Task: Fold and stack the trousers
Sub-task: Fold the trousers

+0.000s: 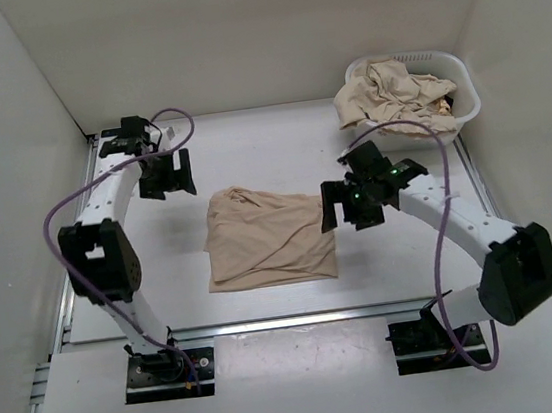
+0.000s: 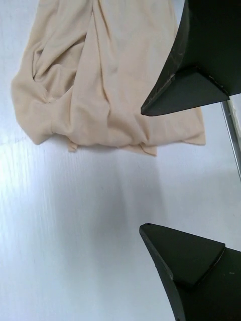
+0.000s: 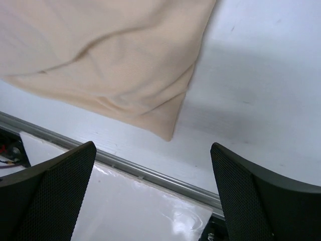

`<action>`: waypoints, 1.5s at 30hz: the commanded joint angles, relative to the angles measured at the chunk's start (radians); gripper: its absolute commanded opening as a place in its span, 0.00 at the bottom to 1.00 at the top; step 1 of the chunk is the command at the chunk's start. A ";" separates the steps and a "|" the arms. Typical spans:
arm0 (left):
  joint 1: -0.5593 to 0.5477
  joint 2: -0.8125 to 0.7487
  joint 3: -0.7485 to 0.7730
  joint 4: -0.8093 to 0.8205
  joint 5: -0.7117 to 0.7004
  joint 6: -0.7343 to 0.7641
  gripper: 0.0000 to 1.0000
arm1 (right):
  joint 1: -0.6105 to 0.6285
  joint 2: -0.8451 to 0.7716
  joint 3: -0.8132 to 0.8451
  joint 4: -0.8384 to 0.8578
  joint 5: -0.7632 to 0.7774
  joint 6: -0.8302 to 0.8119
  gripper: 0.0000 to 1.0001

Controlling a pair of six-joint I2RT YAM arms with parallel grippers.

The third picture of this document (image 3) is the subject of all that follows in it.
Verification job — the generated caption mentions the beige trousers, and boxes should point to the beige trousers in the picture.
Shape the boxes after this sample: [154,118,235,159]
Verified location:
[1,1,215,141]

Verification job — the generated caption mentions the aluminium table edge rail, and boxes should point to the aluminium table edge rail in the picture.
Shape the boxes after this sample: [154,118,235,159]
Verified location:
[1,112,224,220]

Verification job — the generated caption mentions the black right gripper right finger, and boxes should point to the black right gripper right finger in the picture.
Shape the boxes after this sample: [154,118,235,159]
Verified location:
[210,143,320,240]

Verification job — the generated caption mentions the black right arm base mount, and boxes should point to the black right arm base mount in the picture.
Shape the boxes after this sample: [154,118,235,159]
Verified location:
[199,216,229,241]

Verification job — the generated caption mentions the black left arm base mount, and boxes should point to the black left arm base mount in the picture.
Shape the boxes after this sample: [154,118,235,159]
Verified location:
[1,129,31,170]

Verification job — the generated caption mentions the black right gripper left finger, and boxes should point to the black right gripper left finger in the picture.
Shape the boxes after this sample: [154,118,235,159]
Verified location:
[1,141,97,240]

